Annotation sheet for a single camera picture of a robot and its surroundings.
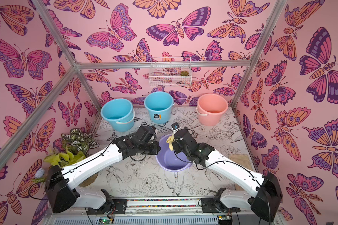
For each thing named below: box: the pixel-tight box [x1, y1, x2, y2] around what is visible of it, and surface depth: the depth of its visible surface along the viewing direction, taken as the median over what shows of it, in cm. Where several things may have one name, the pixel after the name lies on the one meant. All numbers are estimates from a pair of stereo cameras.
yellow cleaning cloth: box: [166, 133, 175, 151], surface depth 78 cm
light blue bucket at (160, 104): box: [143, 90, 175, 125], surface depth 105 cm
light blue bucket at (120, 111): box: [100, 97, 136, 132], surface depth 99 cm
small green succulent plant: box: [179, 70, 190, 76], surface depth 94 cm
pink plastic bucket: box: [195, 93, 229, 127], surface depth 103 cm
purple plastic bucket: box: [155, 133, 193, 173], surface depth 79 cm
